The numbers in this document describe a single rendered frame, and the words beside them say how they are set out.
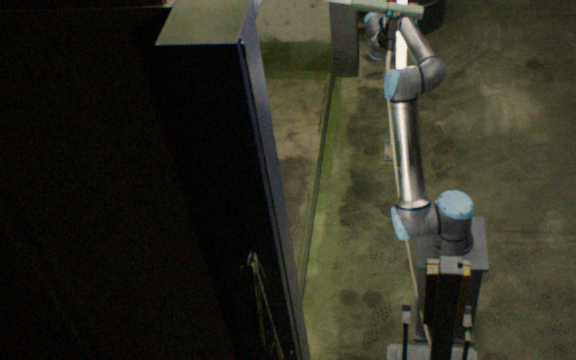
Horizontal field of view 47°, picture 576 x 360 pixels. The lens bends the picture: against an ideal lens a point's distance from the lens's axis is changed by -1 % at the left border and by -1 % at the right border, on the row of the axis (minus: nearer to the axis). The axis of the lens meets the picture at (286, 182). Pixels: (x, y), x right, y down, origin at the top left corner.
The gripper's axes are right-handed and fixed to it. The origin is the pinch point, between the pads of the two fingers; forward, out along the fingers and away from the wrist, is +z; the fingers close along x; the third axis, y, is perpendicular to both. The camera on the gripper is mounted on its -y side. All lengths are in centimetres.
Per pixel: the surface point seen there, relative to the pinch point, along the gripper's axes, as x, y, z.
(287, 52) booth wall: 45, -61, -198
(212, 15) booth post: 58, 72, 123
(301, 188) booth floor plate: 22, 49, -149
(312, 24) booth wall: 30, -75, -174
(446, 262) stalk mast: -8, 114, 88
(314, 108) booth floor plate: 20, -18, -189
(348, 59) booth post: 0, -62, -194
